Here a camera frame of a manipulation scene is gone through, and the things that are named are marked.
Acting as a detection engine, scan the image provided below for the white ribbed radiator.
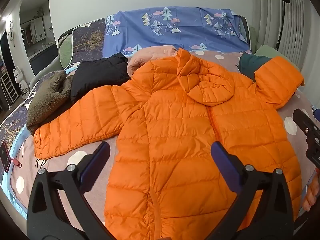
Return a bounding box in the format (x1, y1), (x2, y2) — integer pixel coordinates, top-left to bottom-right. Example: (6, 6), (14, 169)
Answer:
(257, 0), (320, 75)

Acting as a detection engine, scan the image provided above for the brown fleece garment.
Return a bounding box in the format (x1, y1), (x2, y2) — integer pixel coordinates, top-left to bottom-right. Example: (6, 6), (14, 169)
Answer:
(26, 70), (74, 135)

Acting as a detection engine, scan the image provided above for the black jacket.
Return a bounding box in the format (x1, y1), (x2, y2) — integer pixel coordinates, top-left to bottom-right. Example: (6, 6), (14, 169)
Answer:
(70, 52), (132, 103)

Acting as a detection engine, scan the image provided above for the white lucky cat figurine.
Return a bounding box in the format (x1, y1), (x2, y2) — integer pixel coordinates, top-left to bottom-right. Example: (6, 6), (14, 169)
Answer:
(13, 65), (27, 98)

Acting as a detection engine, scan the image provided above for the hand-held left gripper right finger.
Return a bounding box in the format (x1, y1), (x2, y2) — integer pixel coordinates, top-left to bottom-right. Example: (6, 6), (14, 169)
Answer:
(207, 141), (295, 240)

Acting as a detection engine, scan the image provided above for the pink jacket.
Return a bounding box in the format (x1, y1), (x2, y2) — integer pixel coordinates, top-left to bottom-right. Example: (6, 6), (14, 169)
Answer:
(127, 45), (178, 78)

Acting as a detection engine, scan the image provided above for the dark kitchen counter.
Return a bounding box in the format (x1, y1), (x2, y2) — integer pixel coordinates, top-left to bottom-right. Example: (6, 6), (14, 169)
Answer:
(27, 42), (59, 67)

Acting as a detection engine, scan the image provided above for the white wire rack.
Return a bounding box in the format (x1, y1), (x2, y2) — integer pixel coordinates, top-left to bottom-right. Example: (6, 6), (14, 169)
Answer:
(0, 74), (19, 103)

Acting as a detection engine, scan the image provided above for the person's right hand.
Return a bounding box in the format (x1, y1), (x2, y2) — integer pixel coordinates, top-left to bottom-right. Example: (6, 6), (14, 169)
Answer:
(302, 167), (320, 213)

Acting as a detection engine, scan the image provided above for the black floor lamp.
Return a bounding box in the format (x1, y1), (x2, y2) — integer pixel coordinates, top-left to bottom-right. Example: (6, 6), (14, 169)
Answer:
(274, 0), (291, 50)

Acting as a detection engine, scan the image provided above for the blue tree print sheet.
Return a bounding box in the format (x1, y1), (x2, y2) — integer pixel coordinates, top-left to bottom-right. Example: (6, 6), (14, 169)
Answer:
(102, 6), (252, 57)

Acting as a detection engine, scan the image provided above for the dark branch print blanket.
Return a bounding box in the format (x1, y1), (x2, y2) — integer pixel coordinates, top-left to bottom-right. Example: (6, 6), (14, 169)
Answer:
(0, 17), (107, 153)

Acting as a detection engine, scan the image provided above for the orange puffer jacket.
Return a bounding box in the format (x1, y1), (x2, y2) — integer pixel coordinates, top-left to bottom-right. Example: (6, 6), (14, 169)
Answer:
(33, 49), (305, 240)

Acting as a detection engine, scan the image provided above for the dark green garment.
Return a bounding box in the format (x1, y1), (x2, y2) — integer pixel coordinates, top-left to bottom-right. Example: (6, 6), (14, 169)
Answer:
(238, 54), (273, 82)

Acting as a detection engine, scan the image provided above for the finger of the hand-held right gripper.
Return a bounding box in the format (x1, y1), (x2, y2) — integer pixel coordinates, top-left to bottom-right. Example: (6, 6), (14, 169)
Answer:
(305, 140), (320, 168)
(292, 109), (320, 143)

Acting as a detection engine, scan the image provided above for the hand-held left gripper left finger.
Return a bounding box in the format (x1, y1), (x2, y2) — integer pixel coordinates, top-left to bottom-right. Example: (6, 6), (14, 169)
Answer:
(26, 141), (118, 240)

